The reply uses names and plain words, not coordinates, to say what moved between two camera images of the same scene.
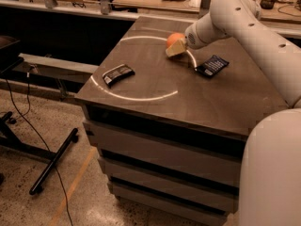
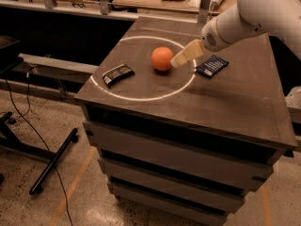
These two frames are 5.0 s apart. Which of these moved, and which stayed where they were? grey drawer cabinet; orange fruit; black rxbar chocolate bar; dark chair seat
Moved: orange fruit
Stayed: dark chair seat; grey drawer cabinet; black rxbar chocolate bar
